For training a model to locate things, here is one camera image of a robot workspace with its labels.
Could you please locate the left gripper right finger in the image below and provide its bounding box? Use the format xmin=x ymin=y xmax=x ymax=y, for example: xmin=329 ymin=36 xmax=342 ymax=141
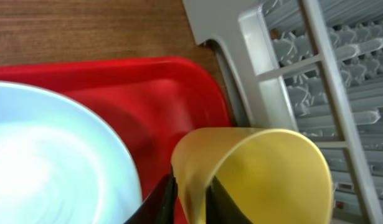
xmin=206 ymin=177 xmax=252 ymax=224

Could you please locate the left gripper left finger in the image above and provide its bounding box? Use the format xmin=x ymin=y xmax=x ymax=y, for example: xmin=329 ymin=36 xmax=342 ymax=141
xmin=124 ymin=167 xmax=178 ymax=224

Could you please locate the yellow plastic cup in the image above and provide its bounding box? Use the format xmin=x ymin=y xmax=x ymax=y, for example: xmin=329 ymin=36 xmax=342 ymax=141
xmin=171 ymin=128 xmax=333 ymax=223

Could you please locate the light blue bowl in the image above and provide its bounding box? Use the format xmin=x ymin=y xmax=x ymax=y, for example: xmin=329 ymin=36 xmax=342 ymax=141
xmin=0 ymin=82 xmax=142 ymax=223

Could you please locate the grey dishwasher rack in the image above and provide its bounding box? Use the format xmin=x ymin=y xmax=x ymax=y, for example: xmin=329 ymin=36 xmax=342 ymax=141
xmin=183 ymin=0 xmax=383 ymax=223

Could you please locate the red serving tray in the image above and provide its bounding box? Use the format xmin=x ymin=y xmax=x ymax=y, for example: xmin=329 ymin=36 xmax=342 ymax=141
xmin=0 ymin=55 xmax=232 ymax=224

